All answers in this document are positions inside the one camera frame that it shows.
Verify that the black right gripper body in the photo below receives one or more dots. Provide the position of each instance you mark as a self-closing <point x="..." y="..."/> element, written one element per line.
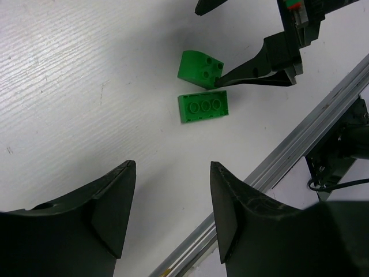
<point x="301" y="22"/>

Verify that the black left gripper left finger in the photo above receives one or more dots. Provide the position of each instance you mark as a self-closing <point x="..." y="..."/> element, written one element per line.
<point x="79" y="234"/>

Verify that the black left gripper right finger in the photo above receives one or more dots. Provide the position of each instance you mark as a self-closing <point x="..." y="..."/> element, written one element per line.
<point x="260" y="236"/>

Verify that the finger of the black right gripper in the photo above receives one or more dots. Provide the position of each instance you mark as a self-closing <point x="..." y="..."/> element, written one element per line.
<point x="206" y="6"/>
<point x="274" y="65"/>

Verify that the green 2x2 lego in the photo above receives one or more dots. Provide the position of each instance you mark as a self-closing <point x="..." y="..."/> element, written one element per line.
<point x="200" y="69"/>

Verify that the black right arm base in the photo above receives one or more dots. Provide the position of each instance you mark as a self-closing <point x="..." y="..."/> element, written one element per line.
<point x="335" y="153"/>

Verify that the green 2x3 lego plate brick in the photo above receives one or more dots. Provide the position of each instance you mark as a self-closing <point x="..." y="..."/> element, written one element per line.
<point x="201" y="106"/>

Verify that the aluminium front rail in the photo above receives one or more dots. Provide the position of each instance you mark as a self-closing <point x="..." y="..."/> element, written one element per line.
<point x="269" y="173"/>

